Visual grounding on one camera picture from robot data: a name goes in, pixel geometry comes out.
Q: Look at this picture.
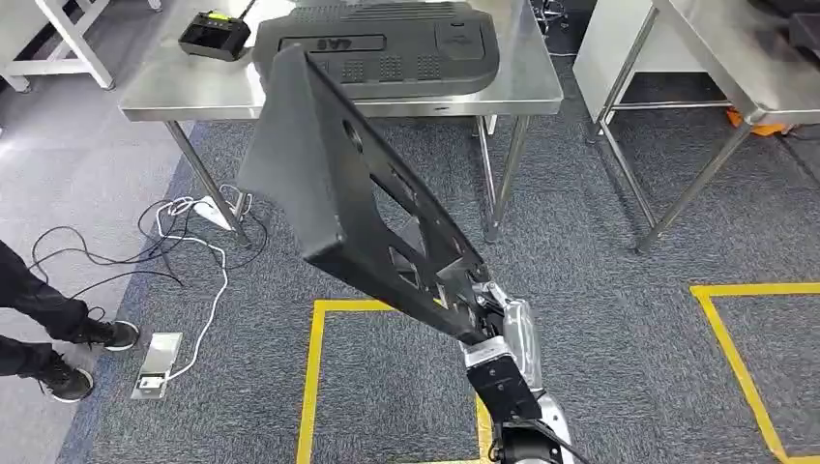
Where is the black controller with antenna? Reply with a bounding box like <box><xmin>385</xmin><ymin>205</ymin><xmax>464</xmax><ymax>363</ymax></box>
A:
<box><xmin>178</xmin><ymin>0</ymin><xmax>258</xmax><ymax>64</ymax></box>

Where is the white table frame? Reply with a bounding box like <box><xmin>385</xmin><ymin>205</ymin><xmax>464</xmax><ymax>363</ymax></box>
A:
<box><xmin>0</xmin><ymin>0</ymin><xmax>117</xmax><ymax>95</ymax></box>

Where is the orange object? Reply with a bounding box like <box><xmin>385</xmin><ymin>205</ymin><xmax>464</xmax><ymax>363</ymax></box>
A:
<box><xmin>725</xmin><ymin>107</ymin><xmax>790</xmax><ymax>138</ymax></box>

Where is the steel side table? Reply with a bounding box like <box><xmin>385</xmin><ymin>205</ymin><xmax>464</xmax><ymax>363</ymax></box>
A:
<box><xmin>586</xmin><ymin>0</ymin><xmax>820</xmax><ymax>255</ymax></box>

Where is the large black plastic cover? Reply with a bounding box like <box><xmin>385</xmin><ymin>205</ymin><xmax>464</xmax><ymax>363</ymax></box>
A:
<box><xmin>252</xmin><ymin>0</ymin><xmax>502</xmax><ymax>102</ymax></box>

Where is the steel work table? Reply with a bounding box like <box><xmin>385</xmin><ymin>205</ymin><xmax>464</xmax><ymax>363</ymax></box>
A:
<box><xmin>118</xmin><ymin>0</ymin><xmax>566</xmax><ymax>251</ymax></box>

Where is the yellow floor tape square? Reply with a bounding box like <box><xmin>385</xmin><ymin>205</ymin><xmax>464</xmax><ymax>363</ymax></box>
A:
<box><xmin>295</xmin><ymin>299</ymin><xmax>495</xmax><ymax>464</ymax></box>
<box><xmin>690</xmin><ymin>282</ymin><xmax>820</xmax><ymax>464</ymax></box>

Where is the white floor cable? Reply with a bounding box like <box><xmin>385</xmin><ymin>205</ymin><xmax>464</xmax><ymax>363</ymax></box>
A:
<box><xmin>153</xmin><ymin>194</ymin><xmax>231</xmax><ymax>385</ymax></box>

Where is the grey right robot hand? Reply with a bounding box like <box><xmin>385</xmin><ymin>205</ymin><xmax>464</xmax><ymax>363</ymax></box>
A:
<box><xmin>457</xmin><ymin>280</ymin><xmax>539</xmax><ymax>393</ymax></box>

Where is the black case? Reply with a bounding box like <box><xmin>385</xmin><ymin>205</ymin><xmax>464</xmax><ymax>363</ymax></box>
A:
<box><xmin>746</xmin><ymin>0</ymin><xmax>820</xmax><ymax>19</ymax></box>
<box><xmin>789</xmin><ymin>13</ymin><xmax>820</xmax><ymax>63</ymax></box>

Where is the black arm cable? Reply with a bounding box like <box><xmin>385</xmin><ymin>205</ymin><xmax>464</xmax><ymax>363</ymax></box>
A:
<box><xmin>512</xmin><ymin>416</ymin><xmax>594</xmax><ymax>464</ymax></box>

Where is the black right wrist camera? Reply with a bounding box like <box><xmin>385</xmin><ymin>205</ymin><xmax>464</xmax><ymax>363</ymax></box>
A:
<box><xmin>462</xmin><ymin>337</ymin><xmax>544</xmax><ymax>426</ymax></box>

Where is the black plastic panel with cutouts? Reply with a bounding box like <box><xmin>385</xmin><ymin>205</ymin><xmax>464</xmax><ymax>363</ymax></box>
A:
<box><xmin>235</xmin><ymin>43</ymin><xmax>492</xmax><ymax>348</ymax></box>

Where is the black stand base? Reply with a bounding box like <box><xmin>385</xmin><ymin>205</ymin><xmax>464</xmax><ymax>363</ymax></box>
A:
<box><xmin>530</xmin><ymin>0</ymin><xmax>573</xmax><ymax>37</ymax></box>

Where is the white power strip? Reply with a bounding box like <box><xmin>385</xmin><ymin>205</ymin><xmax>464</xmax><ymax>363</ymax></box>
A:
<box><xmin>191</xmin><ymin>194</ymin><xmax>252</xmax><ymax>234</ymax></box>

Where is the metal floor socket box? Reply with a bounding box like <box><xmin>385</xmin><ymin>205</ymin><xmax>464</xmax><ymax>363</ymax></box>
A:
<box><xmin>131</xmin><ymin>332</ymin><xmax>185</xmax><ymax>402</ymax></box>

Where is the white cabinet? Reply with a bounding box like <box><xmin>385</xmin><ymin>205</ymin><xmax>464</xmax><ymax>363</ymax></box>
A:
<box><xmin>572</xmin><ymin>0</ymin><xmax>707</xmax><ymax>124</ymax></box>

